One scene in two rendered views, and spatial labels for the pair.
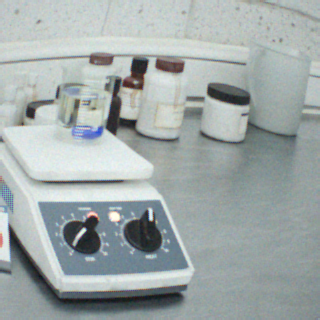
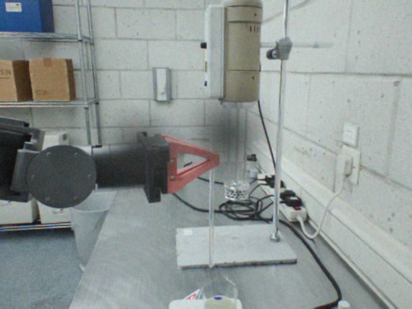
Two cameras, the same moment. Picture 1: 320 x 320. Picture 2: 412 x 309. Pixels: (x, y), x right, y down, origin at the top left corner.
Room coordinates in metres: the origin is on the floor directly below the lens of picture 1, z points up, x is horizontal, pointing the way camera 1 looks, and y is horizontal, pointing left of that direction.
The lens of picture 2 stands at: (0.86, -0.32, 1.22)
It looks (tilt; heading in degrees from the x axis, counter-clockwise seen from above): 14 degrees down; 120
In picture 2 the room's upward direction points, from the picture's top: straight up
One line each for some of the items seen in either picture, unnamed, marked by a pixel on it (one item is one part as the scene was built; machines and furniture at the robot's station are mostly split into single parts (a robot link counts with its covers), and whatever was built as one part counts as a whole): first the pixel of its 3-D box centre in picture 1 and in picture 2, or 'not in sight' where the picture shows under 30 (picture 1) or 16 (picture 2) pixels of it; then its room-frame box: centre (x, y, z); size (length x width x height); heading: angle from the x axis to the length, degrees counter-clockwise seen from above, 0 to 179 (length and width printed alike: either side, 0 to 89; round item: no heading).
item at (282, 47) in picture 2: not in sight; (276, 49); (0.54, 0.57, 1.26); 0.25 x 0.11 x 0.05; 37
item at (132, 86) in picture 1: (134, 88); not in sight; (1.04, 0.05, 0.80); 0.04 x 0.04 x 0.10
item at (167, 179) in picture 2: not in sight; (182, 159); (0.61, 0.05, 1.10); 0.09 x 0.07 x 0.07; 48
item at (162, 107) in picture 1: (164, 94); not in sight; (1.01, 0.01, 0.80); 0.06 x 0.06 x 0.11
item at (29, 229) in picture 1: (72, 206); not in sight; (0.60, 0.07, 0.79); 0.22 x 0.13 x 0.08; 33
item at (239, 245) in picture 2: not in sight; (232, 243); (0.48, 0.46, 0.76); 0.30 x 0.20 x 0.01; 37
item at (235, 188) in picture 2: not in sight; (237, 150); (0.48, 0.47, 1.02); 0.07 x 0.07 x 0.25
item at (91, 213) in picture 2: not in sight; (100, 232); (-0.74, 1.10, 0.22); 0.33 x 0.33 x 0.41
